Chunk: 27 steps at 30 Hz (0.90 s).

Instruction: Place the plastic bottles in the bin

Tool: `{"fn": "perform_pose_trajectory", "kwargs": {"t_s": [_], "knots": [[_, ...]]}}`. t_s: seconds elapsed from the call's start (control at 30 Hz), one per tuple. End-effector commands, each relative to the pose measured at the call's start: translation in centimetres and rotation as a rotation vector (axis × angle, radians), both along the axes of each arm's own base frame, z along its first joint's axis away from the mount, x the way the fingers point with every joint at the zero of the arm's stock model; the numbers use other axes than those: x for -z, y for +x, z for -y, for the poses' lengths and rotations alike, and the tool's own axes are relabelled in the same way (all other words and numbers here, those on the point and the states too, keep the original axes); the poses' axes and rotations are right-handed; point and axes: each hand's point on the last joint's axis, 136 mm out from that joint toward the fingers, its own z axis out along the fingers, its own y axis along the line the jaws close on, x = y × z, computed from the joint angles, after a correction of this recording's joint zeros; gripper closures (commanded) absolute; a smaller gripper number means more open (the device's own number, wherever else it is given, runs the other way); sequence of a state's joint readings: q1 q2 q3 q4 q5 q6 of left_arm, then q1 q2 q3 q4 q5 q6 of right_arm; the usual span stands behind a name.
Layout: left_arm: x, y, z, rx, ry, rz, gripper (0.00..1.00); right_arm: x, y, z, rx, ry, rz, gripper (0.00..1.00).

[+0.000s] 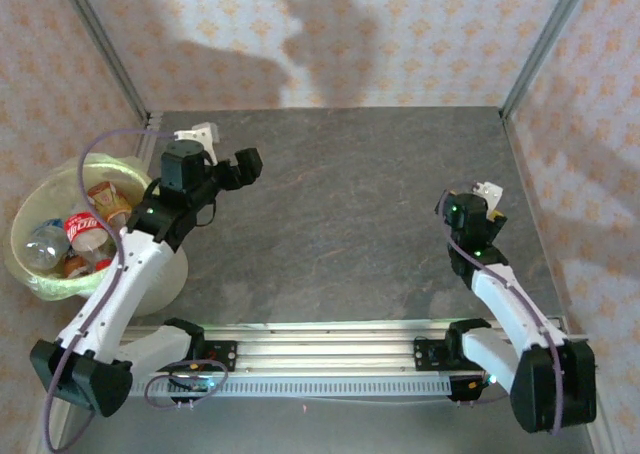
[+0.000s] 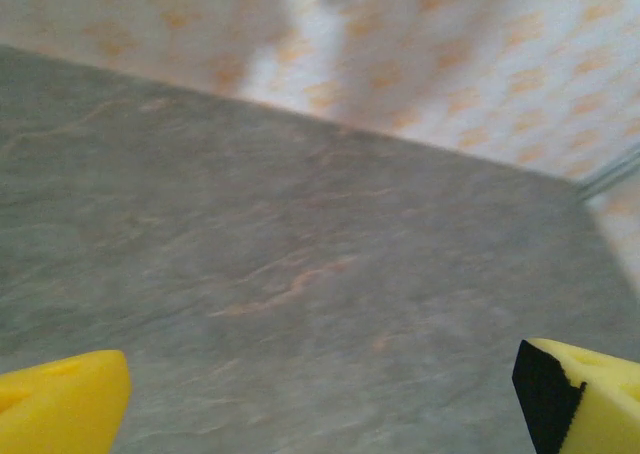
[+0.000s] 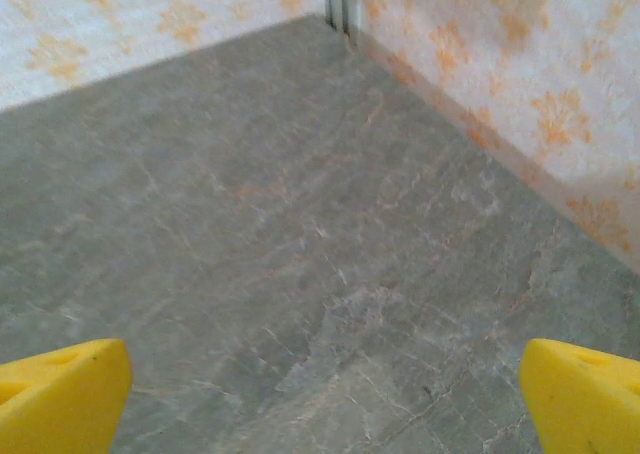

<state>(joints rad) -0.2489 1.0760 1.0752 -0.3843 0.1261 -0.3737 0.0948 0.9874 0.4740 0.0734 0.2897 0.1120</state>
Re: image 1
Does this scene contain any brown tea bottle red label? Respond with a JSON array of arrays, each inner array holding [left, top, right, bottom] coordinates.
[[87, 181, 134, 227]]

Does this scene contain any red label red cap bottle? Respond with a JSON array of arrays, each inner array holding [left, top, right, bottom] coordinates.
[[63, 212, 117, 271]]

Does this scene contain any brown coffee bottle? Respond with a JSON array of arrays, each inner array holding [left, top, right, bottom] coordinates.
[[62, 252, 94, 279]]

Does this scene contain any small blue label water bottle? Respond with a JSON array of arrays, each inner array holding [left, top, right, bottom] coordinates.
[[24, 217, 71, 271]]

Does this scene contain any white round bin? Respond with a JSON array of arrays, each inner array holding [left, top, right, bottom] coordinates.
[[3, 151, 190, 318]]

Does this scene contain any yellow-green plastic bin liner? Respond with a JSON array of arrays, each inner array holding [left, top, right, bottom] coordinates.
[[3, 151, 156, 303]]

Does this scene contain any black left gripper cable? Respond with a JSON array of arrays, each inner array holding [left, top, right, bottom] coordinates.
[[192, 196, 220, 229]]

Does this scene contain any aluminium table edge rail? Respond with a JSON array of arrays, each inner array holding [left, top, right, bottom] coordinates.
[[133, 112, 164, 159], [499, 108, 574, 325]]

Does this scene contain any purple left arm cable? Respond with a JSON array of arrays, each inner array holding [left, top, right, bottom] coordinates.
[[42, 127, 230, 453]]

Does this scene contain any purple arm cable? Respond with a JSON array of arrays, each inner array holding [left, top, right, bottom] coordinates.
[[433, 179, 566, 435], [42, 127, 230, 453]]

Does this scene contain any aluminium frame post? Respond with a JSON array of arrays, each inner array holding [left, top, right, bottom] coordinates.
[[499, 0, 596, 120], [53, 0, 151, 120]]

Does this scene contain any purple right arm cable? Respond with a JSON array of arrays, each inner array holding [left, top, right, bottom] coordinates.
[[433, 179, 566, 435]]

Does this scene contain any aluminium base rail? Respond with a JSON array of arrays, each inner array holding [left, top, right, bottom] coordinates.
[[119, 318, 594, 390]]

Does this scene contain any perforated metal cable strip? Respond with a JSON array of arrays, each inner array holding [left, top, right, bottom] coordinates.
[[144, 377, 454, 399]]

